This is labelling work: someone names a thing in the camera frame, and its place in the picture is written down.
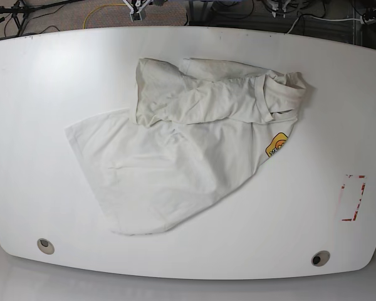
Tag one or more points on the white gripper at top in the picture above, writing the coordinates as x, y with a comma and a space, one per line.
137, 9
278, 8

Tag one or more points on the white T-shirt yellow logo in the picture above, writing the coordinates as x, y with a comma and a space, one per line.
192, 135

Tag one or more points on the white power strip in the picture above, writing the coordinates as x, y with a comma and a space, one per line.
369, 16

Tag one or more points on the black tripod stand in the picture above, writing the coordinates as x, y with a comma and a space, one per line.
20, 12

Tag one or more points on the red tape rectangle marking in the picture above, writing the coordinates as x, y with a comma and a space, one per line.
351, 195

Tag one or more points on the left table cable grommet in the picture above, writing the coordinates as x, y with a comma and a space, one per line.
45, 246

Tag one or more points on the table cable grommet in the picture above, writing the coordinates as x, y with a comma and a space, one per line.
321, 258
45, 246

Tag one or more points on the right table cable grommet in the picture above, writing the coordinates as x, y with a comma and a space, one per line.
321, 258

